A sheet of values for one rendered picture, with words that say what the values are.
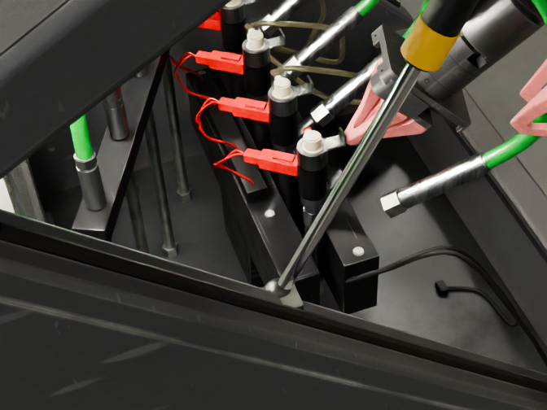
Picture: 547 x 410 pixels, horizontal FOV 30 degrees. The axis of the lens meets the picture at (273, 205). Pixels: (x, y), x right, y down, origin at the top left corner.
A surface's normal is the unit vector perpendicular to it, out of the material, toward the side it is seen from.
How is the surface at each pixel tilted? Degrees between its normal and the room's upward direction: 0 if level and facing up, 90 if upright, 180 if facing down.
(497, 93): 0
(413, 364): 43
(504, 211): 90
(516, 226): 90
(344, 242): 0
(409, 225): 0
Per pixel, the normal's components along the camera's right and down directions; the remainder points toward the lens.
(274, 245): -0.04, -0.69
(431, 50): -0.11, 0.62
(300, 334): 0.61, -0.68
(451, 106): 0.66, -0.53
